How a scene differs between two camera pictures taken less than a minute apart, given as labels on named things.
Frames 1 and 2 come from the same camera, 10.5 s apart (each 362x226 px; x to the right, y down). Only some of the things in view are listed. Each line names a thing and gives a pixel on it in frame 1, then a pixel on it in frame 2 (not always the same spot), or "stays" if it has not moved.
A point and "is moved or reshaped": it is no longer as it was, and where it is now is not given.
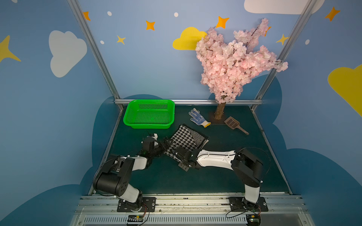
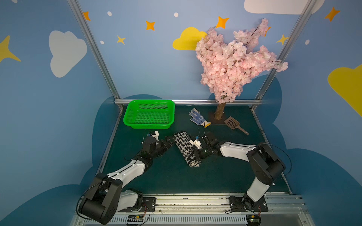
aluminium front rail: (190, 210) stays
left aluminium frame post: (101, 62) stays
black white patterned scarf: (185, 136) is moved or reshaped
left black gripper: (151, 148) stays
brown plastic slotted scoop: (234, 124) stays
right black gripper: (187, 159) -> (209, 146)
